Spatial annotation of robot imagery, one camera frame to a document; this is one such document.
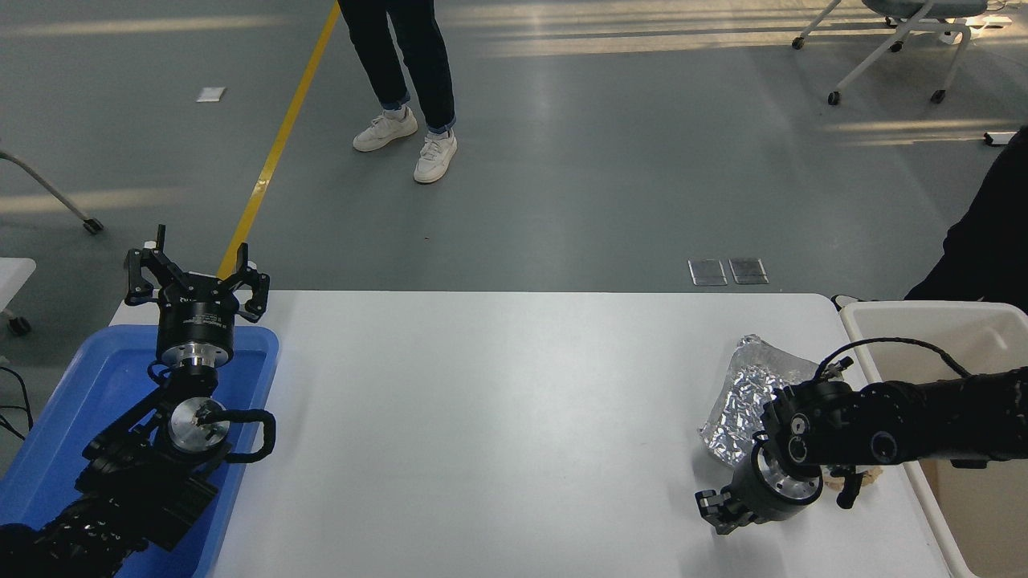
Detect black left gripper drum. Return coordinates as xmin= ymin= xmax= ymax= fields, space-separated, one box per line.
xmin=157 ymin=273 xmax=240 ymax=348

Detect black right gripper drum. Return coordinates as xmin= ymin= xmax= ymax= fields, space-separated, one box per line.
xmin=725 ymin=448 xmax=777 ymax=525

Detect silver foil plate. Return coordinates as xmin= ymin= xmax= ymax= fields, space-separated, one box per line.
xmin=699 ymin=334 xmax=821 ymax=469

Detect crumpled tan paper ball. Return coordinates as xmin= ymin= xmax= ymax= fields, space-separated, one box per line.
xmin=826 ymin=466 xmax=884 ymax=490

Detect grey chair leg with caster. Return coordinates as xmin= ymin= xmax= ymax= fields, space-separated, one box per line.
xmin=0 ymin=149 xmax=104 ymax=235

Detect white side table with caster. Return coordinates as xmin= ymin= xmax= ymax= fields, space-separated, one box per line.
xmin=0 ymin=257 xmax=38 ymax=338

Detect blue plastic tray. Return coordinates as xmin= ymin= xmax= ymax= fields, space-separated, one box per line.
xmin=0 ymin=324 xmax=279 ymax=578

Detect large pale plastic bin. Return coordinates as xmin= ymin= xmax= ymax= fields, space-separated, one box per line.
xmin=839 ymin=301 xmax=1028 ymax=578

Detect person with white shoes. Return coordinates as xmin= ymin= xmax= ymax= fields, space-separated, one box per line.
xmin=337 ymin=0 xmax=459 ymax=185

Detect person with black-white shoes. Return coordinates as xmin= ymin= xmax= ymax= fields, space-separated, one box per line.
xmin=831 ymin=124 xmax=1028 ymax=315

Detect white-legged office chair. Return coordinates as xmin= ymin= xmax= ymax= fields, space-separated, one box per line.
xmin=791 ymin=0 xmax=1014 ymax=107

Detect black floor cable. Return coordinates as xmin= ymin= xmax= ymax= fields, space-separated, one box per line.
xmin=0 ymin=365 xmax=35 ymax=442

